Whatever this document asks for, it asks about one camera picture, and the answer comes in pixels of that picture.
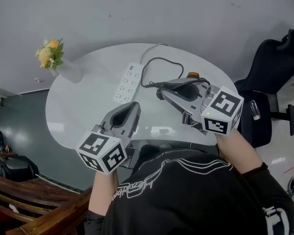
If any black hair dryer cable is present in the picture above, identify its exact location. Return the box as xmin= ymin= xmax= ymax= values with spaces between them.
xmin=141 ymin=57 xmax=185 ymax=89

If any clear plastic bottle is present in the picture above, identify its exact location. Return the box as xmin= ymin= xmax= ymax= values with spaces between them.
xmin=248 ymin=99 xmax=262 ymax=121

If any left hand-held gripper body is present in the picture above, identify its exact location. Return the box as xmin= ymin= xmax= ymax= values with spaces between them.
xmin=75 ymin=123 xmax=131 ymax=175

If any black bag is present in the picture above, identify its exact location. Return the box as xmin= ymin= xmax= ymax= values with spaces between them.
xmin=0 ymin=155 xmax=40 ymax=183

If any yellow flower bouquet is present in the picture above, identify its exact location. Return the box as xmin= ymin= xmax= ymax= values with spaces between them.
xmin=35 ymin=38 xmax=65 ymax=77

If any black office chair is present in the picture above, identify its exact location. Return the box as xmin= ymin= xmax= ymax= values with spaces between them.
xmin=234 ymin=28 xmax=294 ymax=148

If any person's black printed shirt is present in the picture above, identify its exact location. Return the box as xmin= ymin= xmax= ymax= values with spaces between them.
xmin=85 ymin=143 xmax=294 ymax=235

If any white power strip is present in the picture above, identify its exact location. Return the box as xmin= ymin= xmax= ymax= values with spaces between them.
xmin=112 ymin=62 xmax=144 ymax=105

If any brown wooden bench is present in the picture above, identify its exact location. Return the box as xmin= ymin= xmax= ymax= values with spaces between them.
xmin=0 ymin=172 xmax=94 ymax=235

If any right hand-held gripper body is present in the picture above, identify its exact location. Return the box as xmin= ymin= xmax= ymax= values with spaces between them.
xmin=182 ymin=85 xmax=245 ymax=136

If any white vase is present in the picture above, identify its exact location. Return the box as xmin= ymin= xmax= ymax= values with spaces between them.
xmin=55 ymin=59 xmax=84 ymax=84

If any person's right forearm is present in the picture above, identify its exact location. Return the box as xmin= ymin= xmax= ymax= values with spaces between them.
xmin=215 ymin=128 xmax=263 ymax=175

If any person's left forearm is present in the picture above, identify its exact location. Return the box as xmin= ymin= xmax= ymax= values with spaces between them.
xmin=88 ymin=170 xmax=120 ymax=217

